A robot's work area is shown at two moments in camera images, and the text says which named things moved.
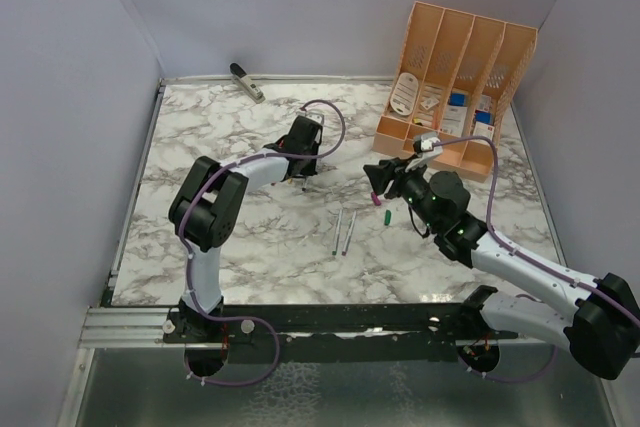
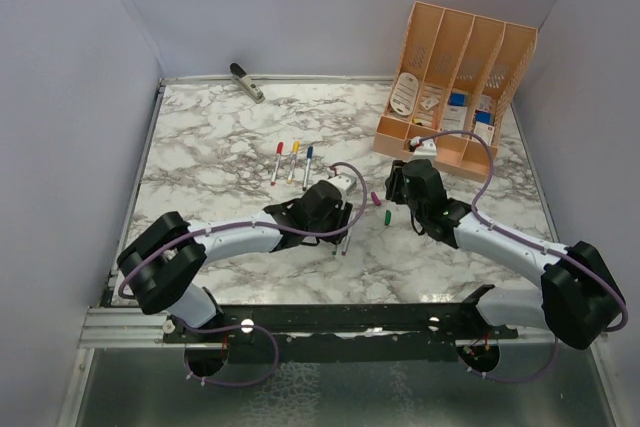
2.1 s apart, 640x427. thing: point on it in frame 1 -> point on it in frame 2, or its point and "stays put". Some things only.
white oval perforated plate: (404, 94) stays put
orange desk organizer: (452, 78) stays put
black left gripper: (309, 169) -> (341, 214)
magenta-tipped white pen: (350, 231) stays put
